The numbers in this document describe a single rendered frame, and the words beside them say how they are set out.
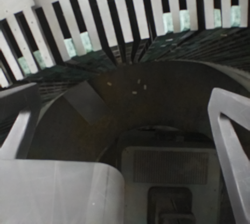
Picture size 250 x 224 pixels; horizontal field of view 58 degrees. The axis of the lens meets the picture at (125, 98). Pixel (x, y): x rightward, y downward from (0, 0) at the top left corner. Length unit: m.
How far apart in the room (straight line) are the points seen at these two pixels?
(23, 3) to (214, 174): 1.10
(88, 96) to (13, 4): 0.99
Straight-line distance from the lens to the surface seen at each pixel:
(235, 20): 0.35
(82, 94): 1.29
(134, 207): 1.24
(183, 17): 0.33
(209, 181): 1.24
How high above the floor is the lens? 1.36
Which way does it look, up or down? 85 degrees down
